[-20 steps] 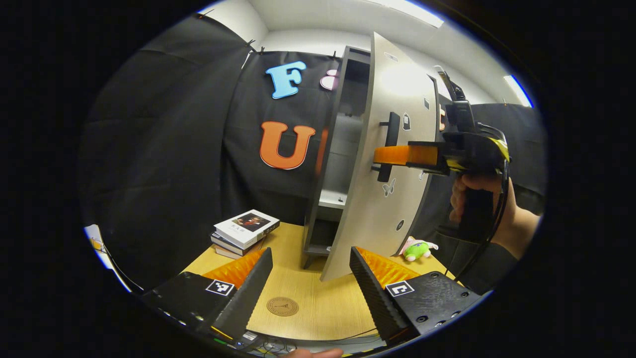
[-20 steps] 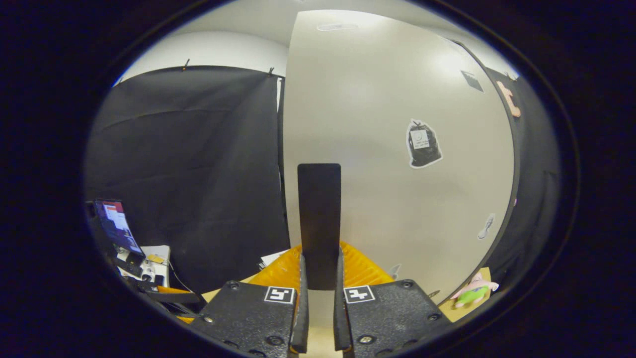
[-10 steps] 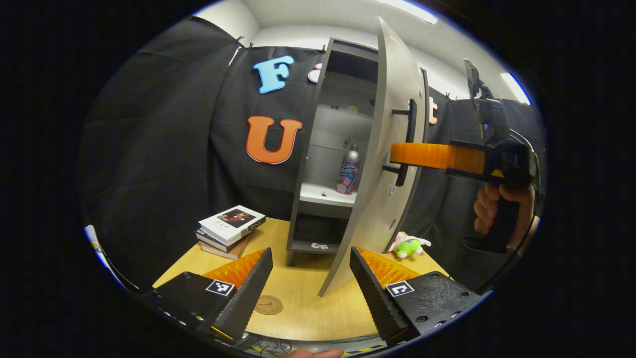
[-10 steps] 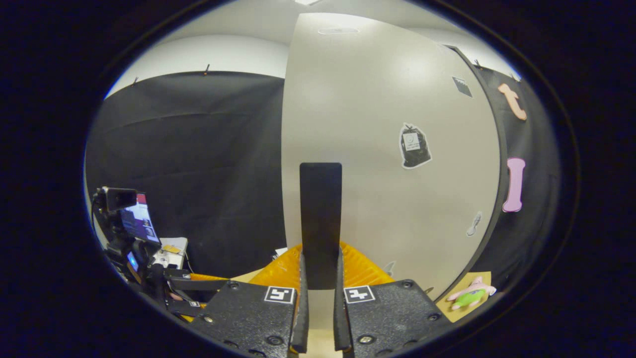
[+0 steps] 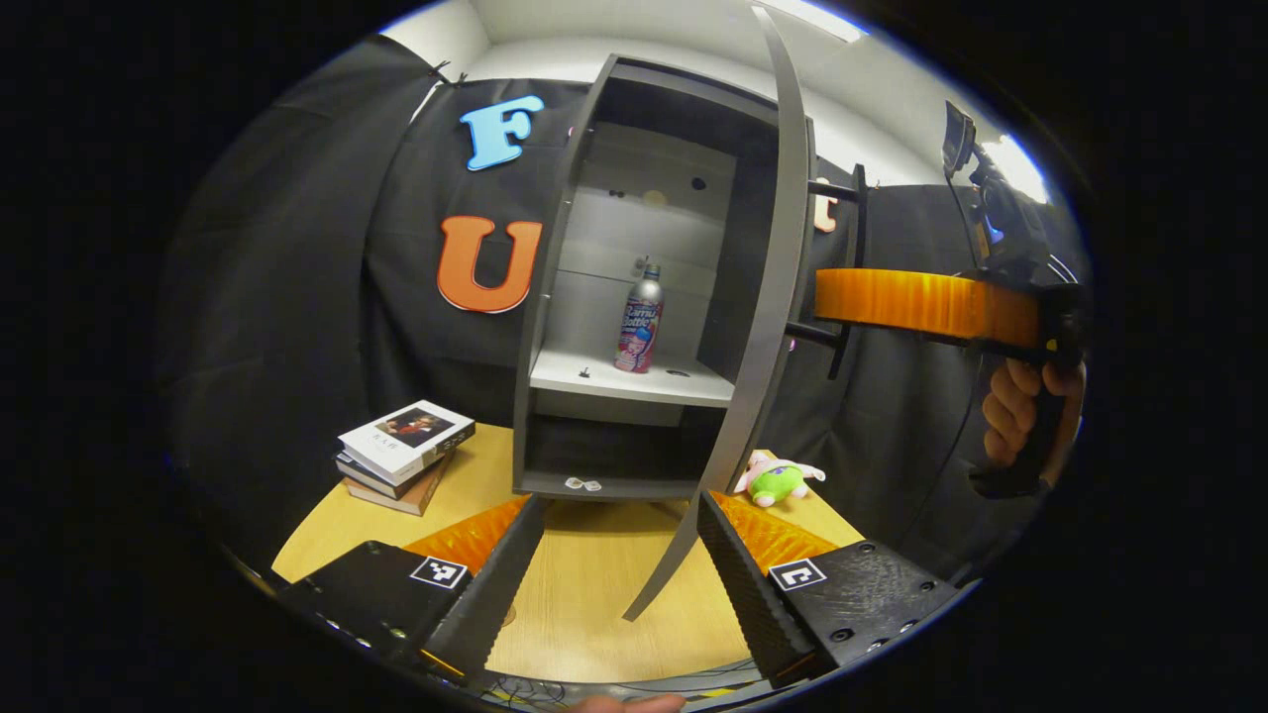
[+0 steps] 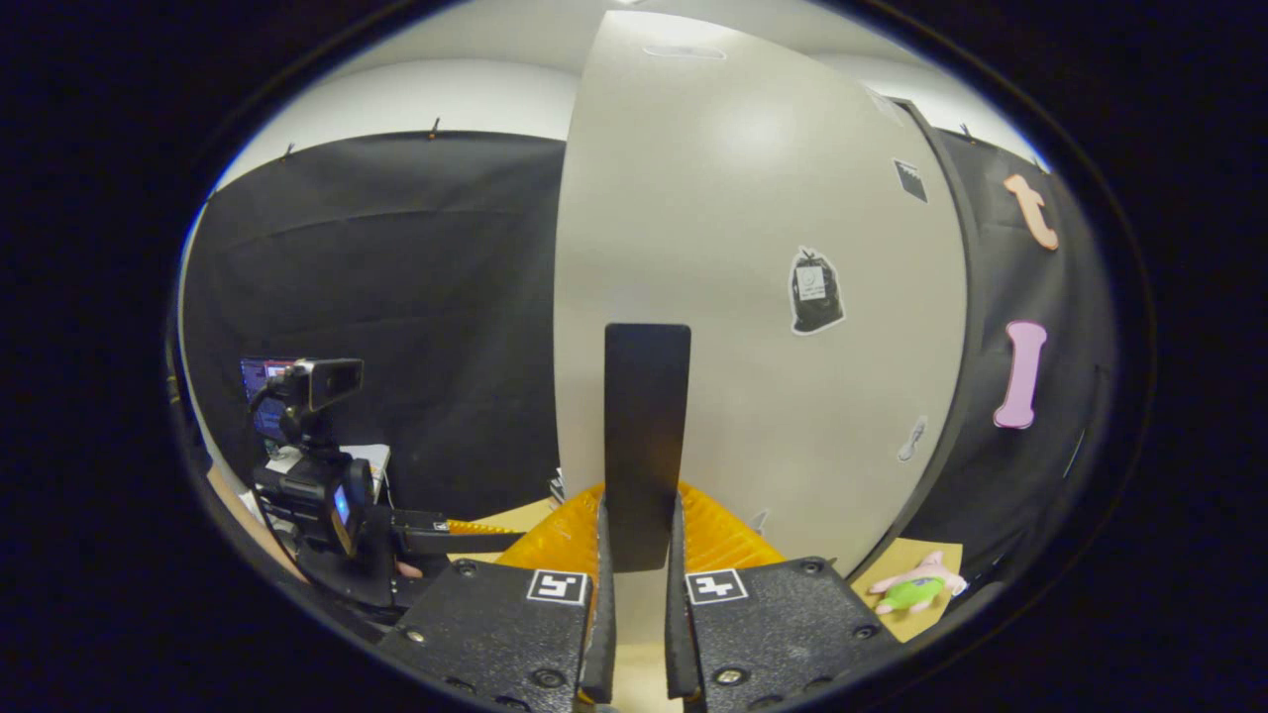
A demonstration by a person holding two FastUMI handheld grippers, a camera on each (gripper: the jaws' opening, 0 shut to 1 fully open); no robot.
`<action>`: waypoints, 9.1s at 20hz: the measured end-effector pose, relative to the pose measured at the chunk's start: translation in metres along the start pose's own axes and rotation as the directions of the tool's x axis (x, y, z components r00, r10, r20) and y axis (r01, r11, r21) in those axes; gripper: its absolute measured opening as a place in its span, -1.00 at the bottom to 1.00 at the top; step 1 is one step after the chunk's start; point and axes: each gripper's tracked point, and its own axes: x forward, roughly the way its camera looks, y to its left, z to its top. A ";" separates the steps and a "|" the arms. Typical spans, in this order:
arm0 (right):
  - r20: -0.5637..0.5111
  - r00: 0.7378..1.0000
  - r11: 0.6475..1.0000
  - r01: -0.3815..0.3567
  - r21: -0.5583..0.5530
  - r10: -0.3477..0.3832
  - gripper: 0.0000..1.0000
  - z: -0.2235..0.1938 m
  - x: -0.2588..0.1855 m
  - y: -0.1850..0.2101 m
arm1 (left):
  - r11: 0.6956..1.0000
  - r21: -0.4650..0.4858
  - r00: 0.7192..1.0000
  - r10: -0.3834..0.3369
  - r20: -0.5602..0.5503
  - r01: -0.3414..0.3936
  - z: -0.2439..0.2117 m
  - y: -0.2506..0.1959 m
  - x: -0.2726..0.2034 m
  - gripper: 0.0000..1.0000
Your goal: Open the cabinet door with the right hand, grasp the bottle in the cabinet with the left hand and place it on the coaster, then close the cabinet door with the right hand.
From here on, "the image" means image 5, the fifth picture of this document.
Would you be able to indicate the grey cabinet shelf board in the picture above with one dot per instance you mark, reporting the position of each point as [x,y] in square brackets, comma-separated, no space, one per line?
[654,386]

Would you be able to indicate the round brown coaster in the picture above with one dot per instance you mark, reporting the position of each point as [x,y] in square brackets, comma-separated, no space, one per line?
[507,616]

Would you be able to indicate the pink and green plush toy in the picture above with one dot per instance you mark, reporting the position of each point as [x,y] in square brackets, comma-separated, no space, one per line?
[778,482]

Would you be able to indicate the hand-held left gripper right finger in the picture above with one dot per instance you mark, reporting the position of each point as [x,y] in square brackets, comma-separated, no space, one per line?
[753,594]

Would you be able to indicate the ceiling light panel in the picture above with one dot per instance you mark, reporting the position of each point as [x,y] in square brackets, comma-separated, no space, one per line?
[1015,168]
[812,18]

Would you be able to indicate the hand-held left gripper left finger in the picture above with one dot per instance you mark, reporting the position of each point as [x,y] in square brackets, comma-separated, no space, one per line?
[490,594]

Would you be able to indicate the brown book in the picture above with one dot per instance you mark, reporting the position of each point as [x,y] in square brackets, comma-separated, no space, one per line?
[416,495]

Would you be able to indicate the white book with portrait cover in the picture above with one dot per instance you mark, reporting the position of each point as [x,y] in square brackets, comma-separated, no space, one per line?
[406,436]

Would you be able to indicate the silver bottle with pink label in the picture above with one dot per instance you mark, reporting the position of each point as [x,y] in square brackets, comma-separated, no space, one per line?
[639,327]

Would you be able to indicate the dark book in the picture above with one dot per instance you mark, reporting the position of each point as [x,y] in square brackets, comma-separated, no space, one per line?
[371,477]

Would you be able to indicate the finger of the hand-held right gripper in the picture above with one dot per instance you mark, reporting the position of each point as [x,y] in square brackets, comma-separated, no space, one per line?
[921,307]

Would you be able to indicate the grey cabinet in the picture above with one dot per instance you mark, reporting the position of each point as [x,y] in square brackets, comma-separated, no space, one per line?
[594,317]

